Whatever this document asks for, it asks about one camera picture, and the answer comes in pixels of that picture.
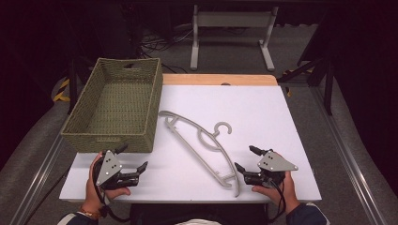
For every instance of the yellow black hazard tape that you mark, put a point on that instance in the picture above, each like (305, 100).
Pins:
(61, 92)
(287, 87)

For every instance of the green woven basket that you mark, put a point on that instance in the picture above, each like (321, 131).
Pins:
(122, 103)

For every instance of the white foam board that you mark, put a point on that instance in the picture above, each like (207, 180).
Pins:
(237, 109)

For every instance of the person's dark lap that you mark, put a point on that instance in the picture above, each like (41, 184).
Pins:
(200, 214)

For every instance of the grey plastic clothes hanger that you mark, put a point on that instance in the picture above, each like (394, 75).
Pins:
(191, 125)

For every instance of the person's right hand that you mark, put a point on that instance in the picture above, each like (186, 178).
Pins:
(283, 192)

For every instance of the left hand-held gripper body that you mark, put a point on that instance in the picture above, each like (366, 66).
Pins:
(108, 167)

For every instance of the grey metal floor rail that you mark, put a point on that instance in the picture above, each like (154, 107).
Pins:
(37, 184)
(347, 156)

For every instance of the black metal stand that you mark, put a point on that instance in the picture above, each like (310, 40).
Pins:
(73, 87)
(319, 73)

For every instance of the white metal table frame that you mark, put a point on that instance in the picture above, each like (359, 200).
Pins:
(233, 19)

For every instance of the person's left hand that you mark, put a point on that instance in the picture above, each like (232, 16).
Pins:
(92, 193)

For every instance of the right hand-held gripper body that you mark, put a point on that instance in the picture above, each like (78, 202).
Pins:
(275, 164)

